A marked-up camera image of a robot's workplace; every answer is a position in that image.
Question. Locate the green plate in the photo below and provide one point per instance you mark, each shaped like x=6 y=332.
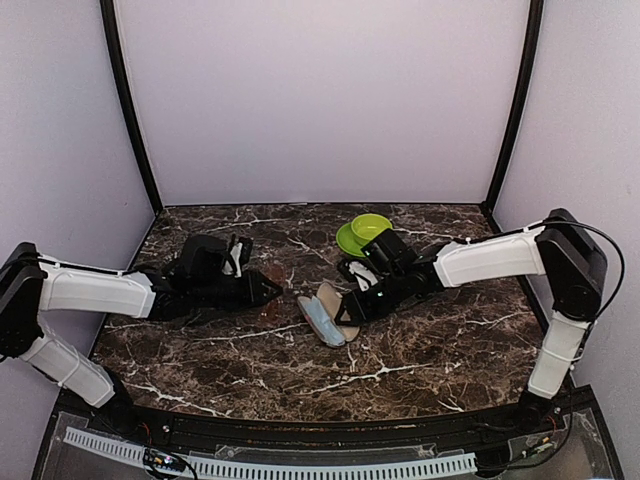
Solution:
x=347 y=243

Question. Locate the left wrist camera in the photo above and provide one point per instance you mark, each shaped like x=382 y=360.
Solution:
x=238 y=255

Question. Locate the black table front rail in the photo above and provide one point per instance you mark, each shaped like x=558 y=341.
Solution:
x=487 y=429

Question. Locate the green bowl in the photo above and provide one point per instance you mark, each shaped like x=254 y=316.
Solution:
x=367 y=226

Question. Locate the left black frame post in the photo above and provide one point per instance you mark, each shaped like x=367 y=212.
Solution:
x=118 y=67

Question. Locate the right black frame post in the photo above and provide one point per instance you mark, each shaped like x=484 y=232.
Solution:
x=520 y=94

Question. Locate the small circuit board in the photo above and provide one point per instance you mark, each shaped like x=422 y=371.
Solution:
x=161 y=462

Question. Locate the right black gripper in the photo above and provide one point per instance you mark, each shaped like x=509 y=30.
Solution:
x=359 y=311

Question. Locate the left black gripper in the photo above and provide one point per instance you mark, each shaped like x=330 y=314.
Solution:
x=254 y=288

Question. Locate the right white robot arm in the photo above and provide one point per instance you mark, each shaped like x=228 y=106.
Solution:
x=559 y=248

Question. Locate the white slotted cable duct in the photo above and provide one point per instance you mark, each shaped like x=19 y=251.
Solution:
x=240 y=463

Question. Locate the light blue cleaning cloth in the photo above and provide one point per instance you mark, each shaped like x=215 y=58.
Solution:
x=319 y=320

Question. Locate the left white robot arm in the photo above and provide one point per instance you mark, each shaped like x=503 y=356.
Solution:
x=209 y=273

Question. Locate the black frame post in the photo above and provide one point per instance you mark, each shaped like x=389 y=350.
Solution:
x=118 y=67
x=520 y=94

